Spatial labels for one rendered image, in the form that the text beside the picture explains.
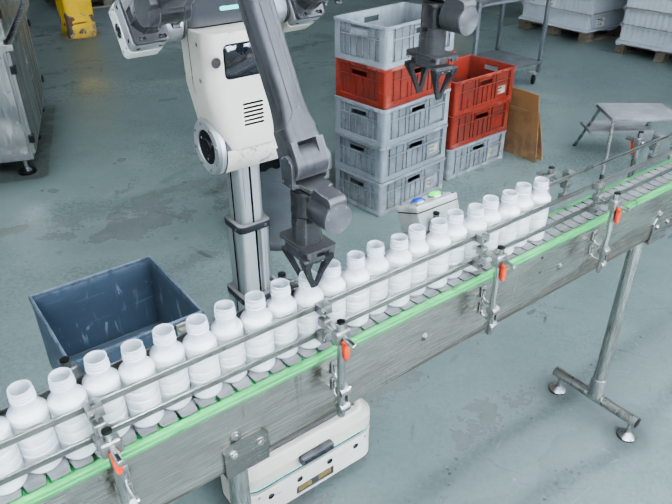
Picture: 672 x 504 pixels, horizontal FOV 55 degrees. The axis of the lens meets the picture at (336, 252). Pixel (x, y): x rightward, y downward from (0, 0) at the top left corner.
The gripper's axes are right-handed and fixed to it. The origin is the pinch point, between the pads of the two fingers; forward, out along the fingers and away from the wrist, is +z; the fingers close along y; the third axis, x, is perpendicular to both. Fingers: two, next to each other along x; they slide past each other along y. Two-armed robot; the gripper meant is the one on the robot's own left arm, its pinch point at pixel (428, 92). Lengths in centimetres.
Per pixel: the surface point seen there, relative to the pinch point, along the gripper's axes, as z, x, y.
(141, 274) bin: 50, 59, 43
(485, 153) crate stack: 130, -230, 172
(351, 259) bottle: 23.4, 34.8, -16.9
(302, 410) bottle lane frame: 52, 51, -21
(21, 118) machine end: 100, 27, 346
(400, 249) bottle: 25.1, 22.4, -17.7
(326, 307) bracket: 28, 45, -22
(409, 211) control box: 29.6, 3.4, 0.2
